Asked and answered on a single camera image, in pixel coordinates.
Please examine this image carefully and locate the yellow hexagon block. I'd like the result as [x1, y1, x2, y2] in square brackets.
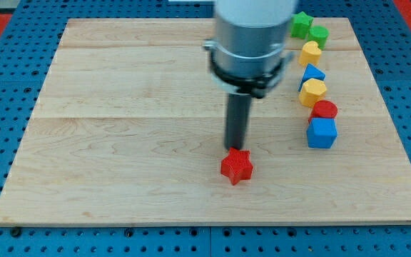
[299, 79, 328, 108]

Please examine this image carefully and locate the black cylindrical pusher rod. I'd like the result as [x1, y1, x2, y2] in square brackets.
[224, 94, 252, 150]

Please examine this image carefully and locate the red cylinder block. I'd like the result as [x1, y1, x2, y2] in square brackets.
[308, 100, 338, 123]

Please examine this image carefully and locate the blue triangle block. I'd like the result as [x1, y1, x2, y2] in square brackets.
[298, 64, 326, 92]

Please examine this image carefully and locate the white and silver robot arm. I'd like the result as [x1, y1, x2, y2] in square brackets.
[203, 0, 298, 149]

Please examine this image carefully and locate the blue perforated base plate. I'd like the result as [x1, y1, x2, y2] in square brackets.
[0, 1, 411, 256]

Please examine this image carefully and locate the blue cube block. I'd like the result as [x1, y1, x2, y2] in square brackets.
[306, 118, 338, 148]

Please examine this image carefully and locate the green star block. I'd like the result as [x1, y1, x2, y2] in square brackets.
[290, 11, 314, 39]

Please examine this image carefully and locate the red star block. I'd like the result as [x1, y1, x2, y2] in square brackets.
[220, 148, 253, 186]

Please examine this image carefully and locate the light wooden board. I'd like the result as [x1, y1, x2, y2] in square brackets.
[0, 18, 411, 227]

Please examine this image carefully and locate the green cylinder block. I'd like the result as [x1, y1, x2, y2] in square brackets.
[308, 26, 330, 50]

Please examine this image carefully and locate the yellow heart block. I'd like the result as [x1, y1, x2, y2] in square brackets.
[298, 41, 322, 66]

